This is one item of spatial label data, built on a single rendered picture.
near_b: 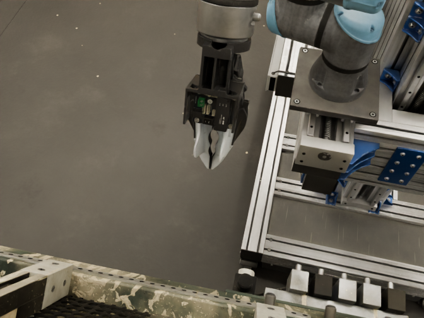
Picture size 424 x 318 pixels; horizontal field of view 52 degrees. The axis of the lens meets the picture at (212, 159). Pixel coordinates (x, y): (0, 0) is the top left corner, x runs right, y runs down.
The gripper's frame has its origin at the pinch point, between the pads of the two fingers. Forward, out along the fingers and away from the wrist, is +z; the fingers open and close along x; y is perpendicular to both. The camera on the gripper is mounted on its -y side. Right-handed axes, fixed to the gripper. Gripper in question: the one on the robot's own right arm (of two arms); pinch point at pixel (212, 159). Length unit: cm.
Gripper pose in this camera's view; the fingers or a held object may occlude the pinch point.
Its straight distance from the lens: 68.9
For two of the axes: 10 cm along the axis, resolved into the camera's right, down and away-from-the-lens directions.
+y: -2.0, 4.7, -8.6
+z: -1.0, 8.6, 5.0
